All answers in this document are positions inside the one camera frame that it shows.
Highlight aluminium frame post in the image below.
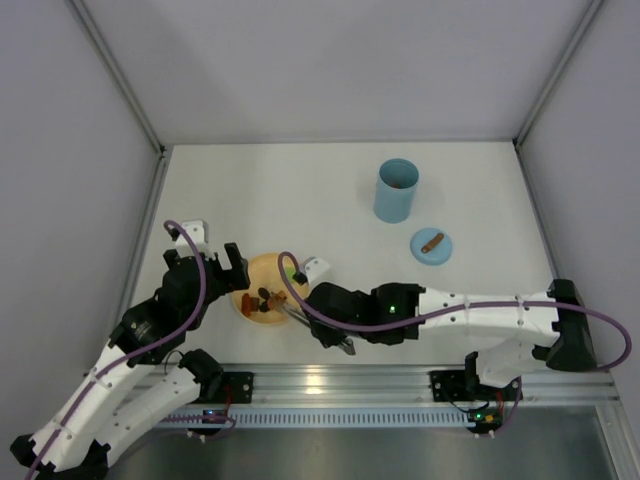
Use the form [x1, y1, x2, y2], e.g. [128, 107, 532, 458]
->
[65, 0, 168, 325]
[513, 0, 608, 366]

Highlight orange fried drumstick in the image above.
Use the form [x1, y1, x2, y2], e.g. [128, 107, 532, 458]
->
[268, 292, 287, 310]

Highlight blue lid with brown handle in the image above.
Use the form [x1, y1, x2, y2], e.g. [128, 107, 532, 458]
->
[409, 227, 453, 266]

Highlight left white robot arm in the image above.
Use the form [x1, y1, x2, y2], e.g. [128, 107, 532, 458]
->
[10, 243, 250, 479]

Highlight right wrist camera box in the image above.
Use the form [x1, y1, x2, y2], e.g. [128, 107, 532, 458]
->
[300, 257, 333, 288]

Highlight left aluminium frame post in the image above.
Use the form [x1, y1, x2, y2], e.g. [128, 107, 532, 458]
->
[65, 0, 168, 325]

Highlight beige round plate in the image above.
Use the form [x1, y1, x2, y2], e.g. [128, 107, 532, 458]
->
[232, 253, 299, 326]

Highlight right aluminium frame post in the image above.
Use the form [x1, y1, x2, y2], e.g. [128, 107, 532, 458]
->
[513, 0, 608, 366]

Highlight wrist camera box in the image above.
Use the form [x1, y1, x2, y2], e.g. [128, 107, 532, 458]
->
[165, 219, 209, 256]
[300, 257, 333, 288]

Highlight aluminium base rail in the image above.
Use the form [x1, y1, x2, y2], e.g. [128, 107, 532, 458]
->
[82, 363, 620, 407]

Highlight white slotted cable duct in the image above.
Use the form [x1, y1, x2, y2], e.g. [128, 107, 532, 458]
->
[159, 407, 473, 429]

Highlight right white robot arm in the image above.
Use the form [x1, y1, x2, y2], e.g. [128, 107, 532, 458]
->
[303, 279, 597, 391]

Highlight green round cookie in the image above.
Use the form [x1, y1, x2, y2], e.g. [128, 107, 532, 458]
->
[285, 267, 298, 281]

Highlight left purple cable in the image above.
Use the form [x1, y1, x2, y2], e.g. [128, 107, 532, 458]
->
[27, 216, 240, 480]

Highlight blue lunch box cup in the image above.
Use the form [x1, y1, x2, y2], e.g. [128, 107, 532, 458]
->
[374, 158, 419, 224]

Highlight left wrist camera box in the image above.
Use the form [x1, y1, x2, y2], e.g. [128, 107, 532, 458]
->
[165, 219, 209, 256]

